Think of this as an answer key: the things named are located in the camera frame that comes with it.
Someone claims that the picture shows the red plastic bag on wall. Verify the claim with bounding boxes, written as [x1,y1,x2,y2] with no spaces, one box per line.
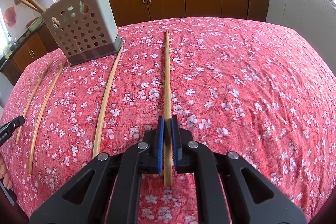
[3,6,16,27]

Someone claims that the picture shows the green basin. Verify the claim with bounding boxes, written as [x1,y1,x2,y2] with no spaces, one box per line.
[27,16,44,32]

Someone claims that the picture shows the beige perforated utensil holder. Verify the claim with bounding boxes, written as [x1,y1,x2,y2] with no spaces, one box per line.
[42,0,123,66]

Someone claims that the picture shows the pink floral tablecloth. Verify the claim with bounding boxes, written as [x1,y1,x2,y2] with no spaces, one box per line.
[1,18,335,219]

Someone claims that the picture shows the person's left hand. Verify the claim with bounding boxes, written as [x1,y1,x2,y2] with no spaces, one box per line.
[0,155,13,190]

